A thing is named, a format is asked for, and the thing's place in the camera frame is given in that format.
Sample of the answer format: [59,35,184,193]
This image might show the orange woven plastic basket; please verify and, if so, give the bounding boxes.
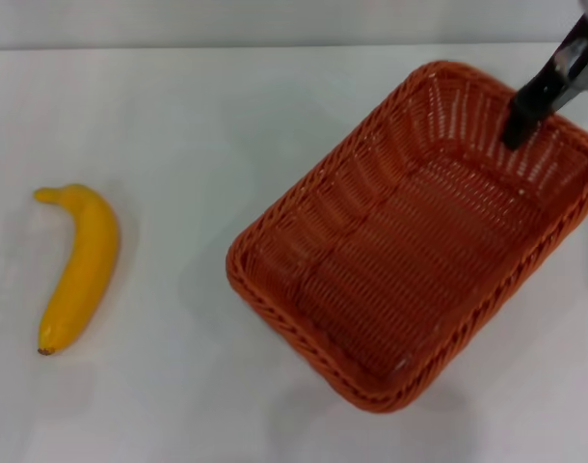
[225,60,588,415]

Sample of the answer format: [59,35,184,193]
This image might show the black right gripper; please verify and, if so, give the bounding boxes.
[502,11,588,150]

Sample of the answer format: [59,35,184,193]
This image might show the yellow banana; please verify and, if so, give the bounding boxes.
[32,182,120,357]

